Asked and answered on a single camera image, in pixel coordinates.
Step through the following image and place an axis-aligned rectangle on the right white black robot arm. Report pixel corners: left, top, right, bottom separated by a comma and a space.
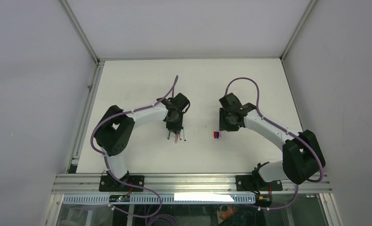
219, 93, 326, 191

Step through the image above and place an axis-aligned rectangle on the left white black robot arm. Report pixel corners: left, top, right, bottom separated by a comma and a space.
90, 93, 190, 191

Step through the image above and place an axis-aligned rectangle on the blue tipped white pen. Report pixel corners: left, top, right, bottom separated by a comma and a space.
182, 125, 186, 141

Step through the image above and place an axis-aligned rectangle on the red tipped white pen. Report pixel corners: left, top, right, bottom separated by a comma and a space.
179, 130, 185, 140

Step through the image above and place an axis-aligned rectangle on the orange object below table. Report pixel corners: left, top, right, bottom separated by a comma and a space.
218, 205, 238, 220

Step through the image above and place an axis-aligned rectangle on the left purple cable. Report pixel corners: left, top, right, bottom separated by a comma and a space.
90, 75, 179, 226

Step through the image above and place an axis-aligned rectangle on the purple cable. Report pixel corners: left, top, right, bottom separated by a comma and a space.
225, 77, 326, 210
90, 75, 179, 226

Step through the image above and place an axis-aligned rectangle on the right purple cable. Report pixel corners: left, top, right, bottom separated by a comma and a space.
225, 77, 326, 210

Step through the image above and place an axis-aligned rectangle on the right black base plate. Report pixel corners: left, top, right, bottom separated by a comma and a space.
235, 175, 283, 192

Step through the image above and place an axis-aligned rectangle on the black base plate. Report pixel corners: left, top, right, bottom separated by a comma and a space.
99, 174, 145, 192
235, 175, 283, 192

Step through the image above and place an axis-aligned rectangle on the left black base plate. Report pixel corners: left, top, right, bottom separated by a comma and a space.
99, 174, 145, 192

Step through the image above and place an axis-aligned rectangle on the white slotted cable duct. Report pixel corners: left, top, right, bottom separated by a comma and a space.
63, 193, 256, 205

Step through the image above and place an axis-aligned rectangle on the aluminium front rail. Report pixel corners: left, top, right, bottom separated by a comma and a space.
51, 173, 333, 194

